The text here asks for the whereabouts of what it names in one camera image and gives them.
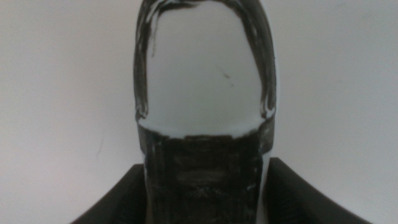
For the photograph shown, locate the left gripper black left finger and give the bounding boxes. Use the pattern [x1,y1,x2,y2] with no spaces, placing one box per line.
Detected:
[70,164,147,224]

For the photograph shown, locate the white shoe with black markings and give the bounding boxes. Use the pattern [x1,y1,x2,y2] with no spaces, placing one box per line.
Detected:
[132,0,277,224]

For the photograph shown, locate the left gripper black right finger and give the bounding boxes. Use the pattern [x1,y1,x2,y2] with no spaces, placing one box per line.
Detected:
[264,157,374,224]

